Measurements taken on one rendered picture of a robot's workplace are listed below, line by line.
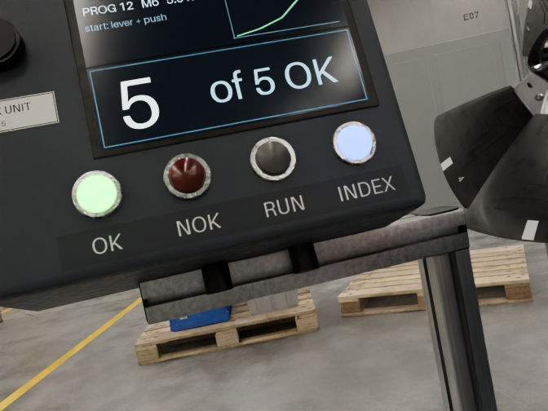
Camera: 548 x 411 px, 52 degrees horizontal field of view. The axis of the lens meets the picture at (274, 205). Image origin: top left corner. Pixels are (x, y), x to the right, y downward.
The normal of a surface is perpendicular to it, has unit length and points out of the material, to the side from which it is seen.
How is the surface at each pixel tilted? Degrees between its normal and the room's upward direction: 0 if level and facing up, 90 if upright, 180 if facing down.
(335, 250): 90
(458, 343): 90
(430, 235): 90
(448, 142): 77
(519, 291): 88
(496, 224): 52
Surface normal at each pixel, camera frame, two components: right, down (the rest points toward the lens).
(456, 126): -0.90, 0.02
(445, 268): 0.18, 0.04
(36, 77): 0.12, -0.22
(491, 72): -0.11, 0.10
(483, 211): -0.68, -0.44
